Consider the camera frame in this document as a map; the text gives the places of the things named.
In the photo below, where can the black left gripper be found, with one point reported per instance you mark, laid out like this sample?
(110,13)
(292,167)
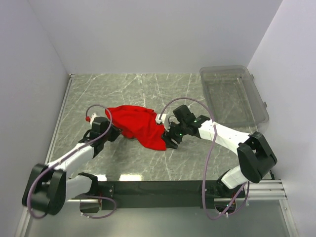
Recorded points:
(114,132)

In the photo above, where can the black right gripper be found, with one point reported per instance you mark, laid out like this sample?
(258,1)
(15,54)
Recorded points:
(170,138)

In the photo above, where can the red t shirt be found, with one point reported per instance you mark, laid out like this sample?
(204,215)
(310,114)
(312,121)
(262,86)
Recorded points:
(139,123)

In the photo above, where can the clear plastic storage bin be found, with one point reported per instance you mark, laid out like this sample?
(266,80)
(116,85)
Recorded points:
(232,96)

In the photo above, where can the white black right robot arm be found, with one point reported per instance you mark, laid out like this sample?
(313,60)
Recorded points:
(254,153)

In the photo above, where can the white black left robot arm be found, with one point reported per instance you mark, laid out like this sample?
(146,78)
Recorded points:
(50,185)

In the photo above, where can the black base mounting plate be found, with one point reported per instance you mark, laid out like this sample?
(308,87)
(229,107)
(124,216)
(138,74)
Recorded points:
(164,194)

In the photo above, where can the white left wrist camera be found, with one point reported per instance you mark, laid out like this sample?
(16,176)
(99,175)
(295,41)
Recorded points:
(91,118)

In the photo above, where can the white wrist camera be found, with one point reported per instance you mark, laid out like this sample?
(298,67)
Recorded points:
(161,118)
(91,118)

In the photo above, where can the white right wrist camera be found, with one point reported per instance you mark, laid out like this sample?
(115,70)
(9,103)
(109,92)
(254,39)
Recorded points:
(161,118)

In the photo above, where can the aluminium front frame rail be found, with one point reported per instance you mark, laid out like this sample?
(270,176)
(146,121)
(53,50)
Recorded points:
(264,190)

